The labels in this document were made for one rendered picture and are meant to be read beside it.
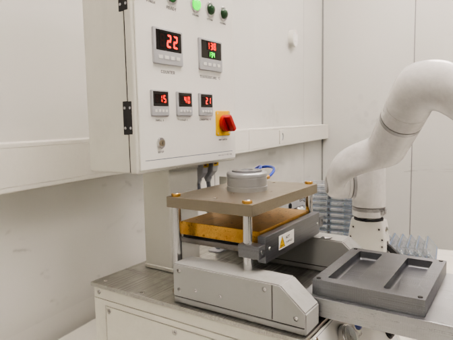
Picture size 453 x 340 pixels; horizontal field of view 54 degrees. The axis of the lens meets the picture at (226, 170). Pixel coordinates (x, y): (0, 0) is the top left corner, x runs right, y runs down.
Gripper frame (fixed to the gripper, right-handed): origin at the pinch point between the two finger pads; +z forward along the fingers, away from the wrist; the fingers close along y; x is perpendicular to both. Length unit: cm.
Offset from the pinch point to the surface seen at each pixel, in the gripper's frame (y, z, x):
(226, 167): 69, -23, -33
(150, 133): 23, -39, 57
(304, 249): 3.7, -14.1, 31.9
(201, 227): 14, -22, 54
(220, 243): 10, -20, 54
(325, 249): -1.0, -14.8, 31.8
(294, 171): 81, -12, -122
